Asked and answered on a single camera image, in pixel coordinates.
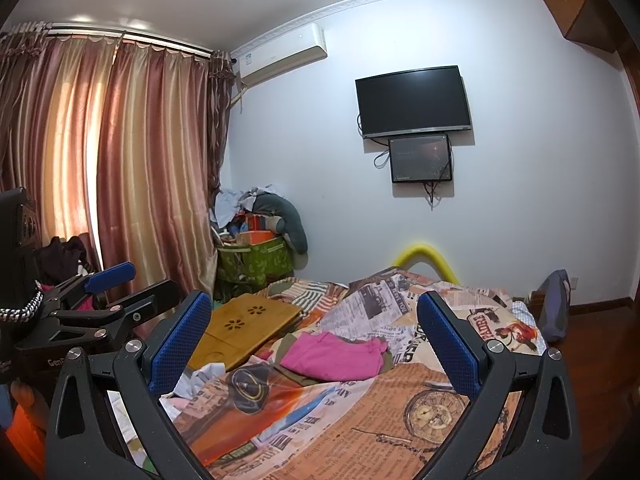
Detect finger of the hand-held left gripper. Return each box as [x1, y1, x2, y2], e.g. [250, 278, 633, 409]
[42, 261, 137, 312]
[15, 279, 181, 354]

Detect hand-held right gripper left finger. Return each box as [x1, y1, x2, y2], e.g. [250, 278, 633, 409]
[45, 290, 213, 480]

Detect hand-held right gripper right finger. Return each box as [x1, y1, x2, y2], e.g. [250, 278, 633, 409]
[416, 290, 583, 480]

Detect pink pants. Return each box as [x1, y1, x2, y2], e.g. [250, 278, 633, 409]
[279, 331, 384, 382]

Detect light blue cloth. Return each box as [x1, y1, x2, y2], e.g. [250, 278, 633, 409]
[165, 361, 228, 423]

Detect dark maroon clothes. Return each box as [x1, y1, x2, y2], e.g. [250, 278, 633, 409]
[37, 234, 101, 287]

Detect olive green cloth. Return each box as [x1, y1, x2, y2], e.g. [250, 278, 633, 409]
[272, 337, 396, 387]

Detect bamboo lap tray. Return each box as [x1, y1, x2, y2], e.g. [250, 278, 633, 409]
[187, 292, 304, 374]

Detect blue checked cloth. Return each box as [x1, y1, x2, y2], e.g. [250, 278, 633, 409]
[512, 300, 549, 352]

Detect white floral bed sheet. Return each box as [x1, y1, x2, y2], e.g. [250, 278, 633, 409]
[107, 387, 153, 468]

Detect yellow foam tube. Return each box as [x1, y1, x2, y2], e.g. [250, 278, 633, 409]
[392, 243, 461, 286]

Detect blue grey bag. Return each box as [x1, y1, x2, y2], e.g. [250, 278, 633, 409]
[537, 269, 576, 344]

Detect green patterned storage bag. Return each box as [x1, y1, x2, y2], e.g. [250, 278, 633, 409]
[216, 235, 296, 294]

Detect striped pink curtain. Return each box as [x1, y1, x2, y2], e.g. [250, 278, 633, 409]
[0, 20, 237, 307]

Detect orange box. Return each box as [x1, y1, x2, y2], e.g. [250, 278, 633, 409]
[235, 230, 279, 249]

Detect printed newspaper pattern blanket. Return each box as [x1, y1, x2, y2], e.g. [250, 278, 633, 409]
[160, 267, 549, 480]

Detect pile of pale clothes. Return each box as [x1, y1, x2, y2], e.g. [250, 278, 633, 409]
[212, 185, 281, 241]

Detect grey plush pillow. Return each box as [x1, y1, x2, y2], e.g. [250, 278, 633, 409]
[252, 192, 309, 254]

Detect orange cloth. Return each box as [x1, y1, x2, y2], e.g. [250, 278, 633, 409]
[10, 402, 48, 476]

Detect white air conditioner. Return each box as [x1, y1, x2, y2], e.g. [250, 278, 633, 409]
[236, 22, 329, 86]

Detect black white braided cord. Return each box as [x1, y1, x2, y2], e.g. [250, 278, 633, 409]
[0, 280, 44, 324]

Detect black monitor cable bundle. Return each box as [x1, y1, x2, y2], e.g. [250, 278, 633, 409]
[422, 180, 444, 212]

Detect small black wall monitor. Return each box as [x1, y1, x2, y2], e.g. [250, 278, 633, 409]
[388, 132, 454, 184]

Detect white curtain rail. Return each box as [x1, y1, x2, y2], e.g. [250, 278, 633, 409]
[45, 22, 214, 57]

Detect black wall television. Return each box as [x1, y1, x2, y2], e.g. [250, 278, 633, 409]
[355, 65, 474, 140]

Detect brown wooden wall cabinet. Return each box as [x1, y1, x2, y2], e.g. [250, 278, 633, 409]
[540, 0, 627, 54]

